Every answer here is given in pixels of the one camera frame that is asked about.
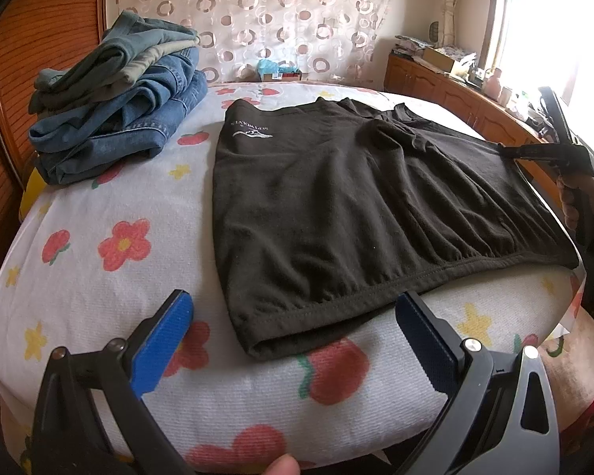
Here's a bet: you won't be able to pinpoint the left hand thumb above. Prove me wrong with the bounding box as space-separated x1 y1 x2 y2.
262 454 300 475

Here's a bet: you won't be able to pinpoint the cardboard box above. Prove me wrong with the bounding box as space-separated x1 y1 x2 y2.
422 46 476 74

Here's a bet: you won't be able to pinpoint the folded grey-green pants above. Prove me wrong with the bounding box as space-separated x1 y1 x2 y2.
29 11 199 115

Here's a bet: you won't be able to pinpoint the circle-patterned curtain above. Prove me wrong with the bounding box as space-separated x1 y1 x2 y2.
108 0 390 85

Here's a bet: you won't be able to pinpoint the window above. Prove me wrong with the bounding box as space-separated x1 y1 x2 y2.
493 0 594 150

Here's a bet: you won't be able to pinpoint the floral white bed sheet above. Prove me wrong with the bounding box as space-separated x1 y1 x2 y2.
0 82 588 471

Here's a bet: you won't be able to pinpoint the wooden cabinet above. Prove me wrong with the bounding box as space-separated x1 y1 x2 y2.
383 53 560 199

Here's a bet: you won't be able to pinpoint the pink bottle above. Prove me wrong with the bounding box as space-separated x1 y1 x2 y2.
483 68 502 101

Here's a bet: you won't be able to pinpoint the folded blue jeans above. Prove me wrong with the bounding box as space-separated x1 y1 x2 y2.
29 47 208 186

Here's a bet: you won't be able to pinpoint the right hand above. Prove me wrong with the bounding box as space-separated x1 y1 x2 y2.
557 174 594 232

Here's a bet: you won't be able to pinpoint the wooden headboard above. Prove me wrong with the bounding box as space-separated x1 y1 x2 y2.
0 0 110 238

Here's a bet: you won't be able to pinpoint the black pants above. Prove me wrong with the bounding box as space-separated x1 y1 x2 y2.
212 99 579 360

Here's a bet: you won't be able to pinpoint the blue tissue pack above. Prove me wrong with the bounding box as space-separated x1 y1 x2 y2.
256 59 303 82

